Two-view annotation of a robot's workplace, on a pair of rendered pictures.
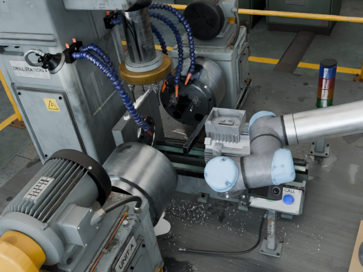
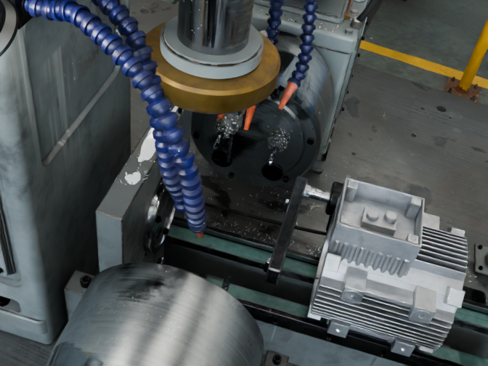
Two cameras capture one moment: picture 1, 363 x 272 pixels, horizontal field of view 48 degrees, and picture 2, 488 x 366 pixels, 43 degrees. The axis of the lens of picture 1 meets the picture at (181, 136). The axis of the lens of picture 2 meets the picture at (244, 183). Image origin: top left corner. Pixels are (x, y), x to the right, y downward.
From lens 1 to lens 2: 0.68 m
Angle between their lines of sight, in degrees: 15
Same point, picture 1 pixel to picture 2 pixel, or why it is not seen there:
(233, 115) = (391, 202)
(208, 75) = (311, 85)
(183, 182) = not seen: hidden behind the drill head
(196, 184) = (265, 336)
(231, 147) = (385, 284)
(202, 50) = (290, 18)
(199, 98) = (286, 134)
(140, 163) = (194, 343)
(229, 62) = (346, 56)
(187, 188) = not seen: hidden behind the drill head
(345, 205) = not seen: outside the picture
